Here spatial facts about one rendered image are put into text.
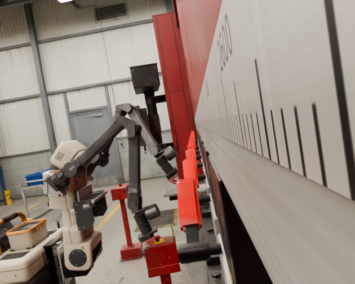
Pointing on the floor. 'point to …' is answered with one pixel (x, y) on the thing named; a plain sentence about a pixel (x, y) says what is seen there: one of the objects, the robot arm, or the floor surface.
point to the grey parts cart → (52, 216)
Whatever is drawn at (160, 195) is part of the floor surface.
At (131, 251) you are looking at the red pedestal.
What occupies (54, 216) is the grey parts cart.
